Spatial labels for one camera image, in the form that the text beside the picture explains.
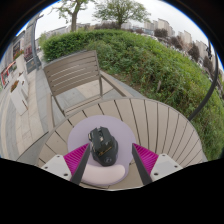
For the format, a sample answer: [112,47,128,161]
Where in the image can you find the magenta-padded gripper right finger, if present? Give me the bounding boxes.
[131,143,183,186]

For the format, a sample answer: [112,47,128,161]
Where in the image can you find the grey sign pillar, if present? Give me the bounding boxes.
[23,14,45,75]

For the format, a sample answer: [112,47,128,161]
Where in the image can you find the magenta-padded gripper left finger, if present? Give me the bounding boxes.
[41,143,92,186]

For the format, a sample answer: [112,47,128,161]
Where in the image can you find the black computer mouse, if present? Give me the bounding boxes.
[87,126,120,168]

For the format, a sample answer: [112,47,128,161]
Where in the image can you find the white planter box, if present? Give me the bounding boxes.
[9,79,31,117]

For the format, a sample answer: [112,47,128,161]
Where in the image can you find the distant apartment buildings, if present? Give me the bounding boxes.
[143,18,212,55]

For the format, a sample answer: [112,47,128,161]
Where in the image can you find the bushy green tree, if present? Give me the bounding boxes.
[93,0,152,30]

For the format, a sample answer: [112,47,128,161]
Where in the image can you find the bare-trunked green tree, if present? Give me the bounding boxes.
[53,0,96,33]

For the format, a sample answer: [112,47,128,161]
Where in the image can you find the lilac mouse pad with wrist rest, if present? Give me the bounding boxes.
[67,115,137,187]

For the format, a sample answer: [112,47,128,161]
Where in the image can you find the slatted outdoor chair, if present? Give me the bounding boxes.
[42,49,128,128]

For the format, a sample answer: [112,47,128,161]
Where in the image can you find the dark curved umbrella pole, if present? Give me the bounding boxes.
[187,40,220,122]

